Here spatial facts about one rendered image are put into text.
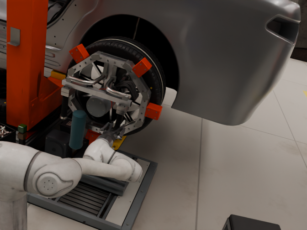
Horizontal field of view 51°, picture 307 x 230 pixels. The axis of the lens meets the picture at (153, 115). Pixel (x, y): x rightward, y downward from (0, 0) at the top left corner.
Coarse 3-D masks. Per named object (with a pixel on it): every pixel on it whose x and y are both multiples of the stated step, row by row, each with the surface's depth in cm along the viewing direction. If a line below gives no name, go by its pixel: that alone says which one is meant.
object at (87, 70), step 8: (80, 72) 209; (88, 72) 226; (88, 80) 214; (104, 80) 209; (120, 80) 206; (120, 88) 209; (80, 96) 219; (88, 96) 218; (80, 104) 219; (136, 104) 211; (88, 112) 221; (112, 112) 220; (128, 112) 237; (136, 112) 230; (96, 120) 222; (104, 120) 224; (112, 120) 223; (128, 120) 218
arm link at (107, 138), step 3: (102, 135) 163; (105, 135) 163; (99, 138) 161; (102, 138) 160; (105, 138) 161; (108, 138) 162; (111, 138) 164; (108, 141) 161; (111, 141) 163; (111, 144) 163
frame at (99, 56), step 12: (84, 60) 195; (108, 60) 195; (120, 60) 190; (72, 72) 200; (132, 72) 190; (144, 84) 196; (72, 96) 212; (144, 96) 195; (72, 108) 212; (144, 108) 199; (120, 132) 211
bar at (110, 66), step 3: (108, 66) 193; (111, 66) 192; (108, 69) 194; (111, 69) 193; (108, 72) 195; (111, 72) 194; (108, 75) 196; (108, 78) 196; (105, 81) 198; (105, 84) 199; (111, 84) 198; (111, 87) 200
